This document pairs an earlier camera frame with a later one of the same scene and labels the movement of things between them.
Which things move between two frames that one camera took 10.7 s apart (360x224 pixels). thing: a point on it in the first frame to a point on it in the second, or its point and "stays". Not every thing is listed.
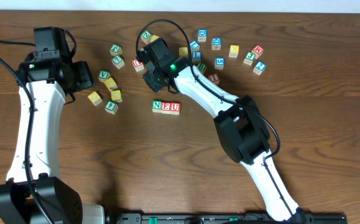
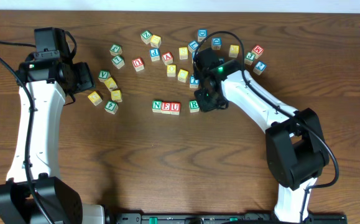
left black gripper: x=84 y=75 stays
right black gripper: x=147 y=56 to x=205 y=101
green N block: x=156 y=106 stays
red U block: x=175 y=108 stays
